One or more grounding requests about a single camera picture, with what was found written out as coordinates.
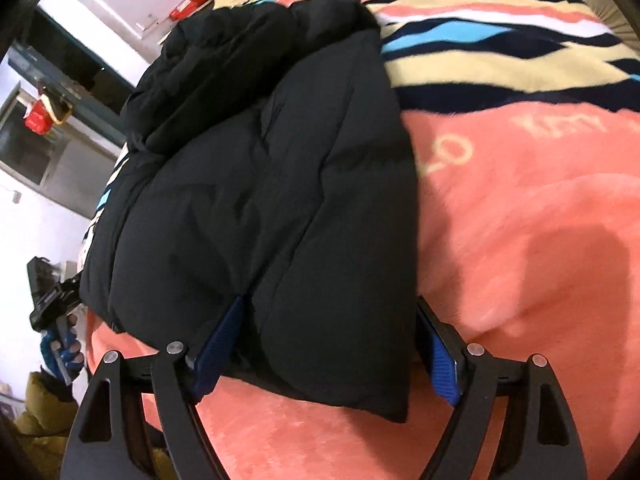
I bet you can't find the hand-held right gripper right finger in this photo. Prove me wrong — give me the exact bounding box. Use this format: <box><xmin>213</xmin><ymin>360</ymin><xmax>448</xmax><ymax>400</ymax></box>
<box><xmin>415</xmin><ymin>295</ymin><xmax>588</xmax><ymax>480</ymax></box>

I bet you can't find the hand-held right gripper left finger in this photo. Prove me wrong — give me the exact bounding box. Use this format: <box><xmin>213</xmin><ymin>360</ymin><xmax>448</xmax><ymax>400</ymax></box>
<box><xmin>60</xmin><ymin>295</ymin><xmax>248</xmax><ymax>480</ymax></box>

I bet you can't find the black hooded puffer jacket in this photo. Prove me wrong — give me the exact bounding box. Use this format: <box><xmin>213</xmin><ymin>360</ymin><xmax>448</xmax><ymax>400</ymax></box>
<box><xmin>80</xmin><ymin>0</ymin><xmax>421</xmax><ymax>423</ymax></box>

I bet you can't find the person's left forearm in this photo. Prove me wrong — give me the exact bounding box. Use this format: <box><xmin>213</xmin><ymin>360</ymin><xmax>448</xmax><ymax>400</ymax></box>
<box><xmin>12</xmin><ymin>370</ymin><xmax>78</xmax><ymax>480</ymax></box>

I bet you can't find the person's left hand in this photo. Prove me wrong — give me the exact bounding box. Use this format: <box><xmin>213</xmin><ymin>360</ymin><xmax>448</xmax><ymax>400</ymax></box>
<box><xmin>39</xmin><ymin>312</ymin><xmax>87</xmax><ymax>386</ymax></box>

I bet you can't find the grey metal door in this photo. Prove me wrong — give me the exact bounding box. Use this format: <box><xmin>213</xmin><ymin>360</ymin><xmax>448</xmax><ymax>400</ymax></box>
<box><xmin>0</xmin><ymin>85</ymin><xmax>121</xmax><ymax>201</ymax></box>

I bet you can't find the orange striped cartoon blanket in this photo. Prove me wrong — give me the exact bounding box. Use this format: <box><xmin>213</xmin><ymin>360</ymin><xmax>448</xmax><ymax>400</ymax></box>
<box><xmin>80</xmin><ymin>0</ymin><xmax>640</xmax><ymax>480</ymax></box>

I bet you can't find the red hanging bag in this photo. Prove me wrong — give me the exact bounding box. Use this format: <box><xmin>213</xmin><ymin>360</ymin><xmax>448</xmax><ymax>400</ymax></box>
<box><xmin>25</xmin><ymin>102</ymin><xmax>53</xmax><ymax>133</ymax></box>

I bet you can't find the dark green door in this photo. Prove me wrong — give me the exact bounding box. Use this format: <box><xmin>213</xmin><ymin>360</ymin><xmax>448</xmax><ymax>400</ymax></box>
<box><xmin>7</xmin><ymin>7</ymin><xmax>151</xmax><ymax>146</ymax></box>

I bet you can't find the yellow and black hanging bag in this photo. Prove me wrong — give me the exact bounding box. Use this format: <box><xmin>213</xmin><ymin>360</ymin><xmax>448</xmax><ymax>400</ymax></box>
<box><xmin>40</xmin><ymin>85</ymin><xmax>73</xmax><ymax>123</ymax></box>

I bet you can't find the red flat box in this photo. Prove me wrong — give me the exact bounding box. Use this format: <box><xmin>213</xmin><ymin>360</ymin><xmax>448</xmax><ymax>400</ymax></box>
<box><xmin>170</xmin><ymin>0</ymin><xmax>213</xmax><ymax>20</ymax></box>

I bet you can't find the beige woven hand fan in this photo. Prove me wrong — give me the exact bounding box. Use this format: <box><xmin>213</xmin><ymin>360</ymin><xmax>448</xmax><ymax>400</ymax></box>
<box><xmin>582</xmin><ymin>0</ymin><xmax>633</xmax><ymax>43</ymax></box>

